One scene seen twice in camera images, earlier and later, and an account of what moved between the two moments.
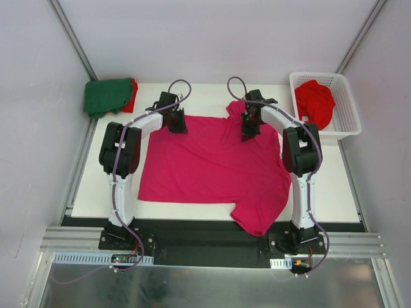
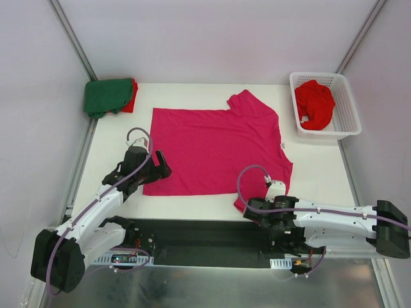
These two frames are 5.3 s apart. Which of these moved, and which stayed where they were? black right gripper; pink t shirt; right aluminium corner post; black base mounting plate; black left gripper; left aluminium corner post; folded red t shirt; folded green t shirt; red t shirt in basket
Moved: black left gripper; black right gripper; pink t shirt
Stayed: folded red t shirt; right aluminium corner post; black base mounting plate; red t shirt in basket; folded green t shirt; left aluminium corner post
